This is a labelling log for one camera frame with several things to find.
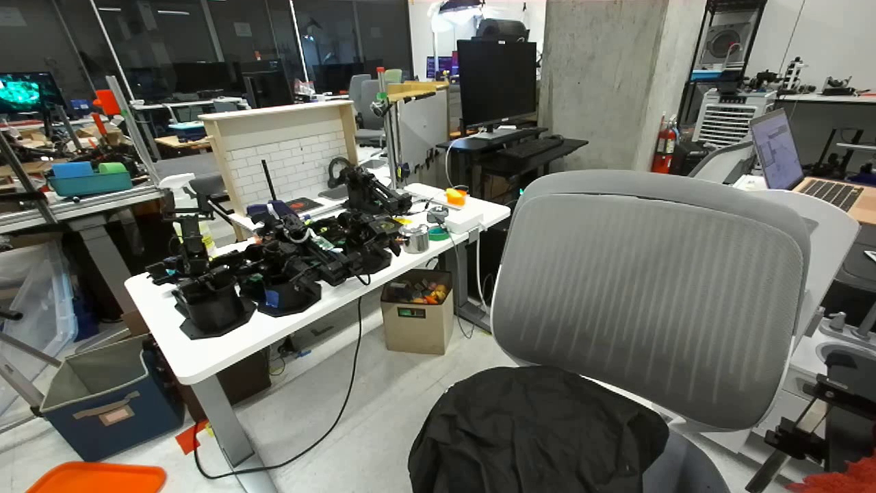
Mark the black computer monitor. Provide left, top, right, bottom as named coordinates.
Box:
left=457, top=41, right=536, bottom=126

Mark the grey mesh office chair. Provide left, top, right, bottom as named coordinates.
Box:
left=489, top=170, right=860, bottom=493

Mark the white pegboard panel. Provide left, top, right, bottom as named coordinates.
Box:
left=203, top=100, right=359, bottom=213

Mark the black camera gear pile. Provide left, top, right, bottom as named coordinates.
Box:
left=147, top=159, right=414, bottom=339

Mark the orange plastic lid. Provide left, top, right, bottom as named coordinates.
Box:
left=28, top=462, right=166, bottom=493

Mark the open laptop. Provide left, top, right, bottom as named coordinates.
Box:
left=748, top=107, right=876, bottom=213

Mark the metal cup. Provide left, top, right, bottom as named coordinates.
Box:
left=405, top=226, right=429, bottom=254

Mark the red fire extinguisher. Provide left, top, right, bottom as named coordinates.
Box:
left=651, top=117, right=676, bottom=173

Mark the blue storage bin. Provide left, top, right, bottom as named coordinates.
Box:
left=38, top=339, right=184, bottom=460

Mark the white work table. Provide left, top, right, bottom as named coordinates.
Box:
left=125, top=182, right=509, bottom=476

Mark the orange towel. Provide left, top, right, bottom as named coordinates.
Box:
left=792, top=458, right=876, bottom=493

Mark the cardboard box on floor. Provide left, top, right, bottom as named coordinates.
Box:
left=381, top=271, right=454, bottom=355

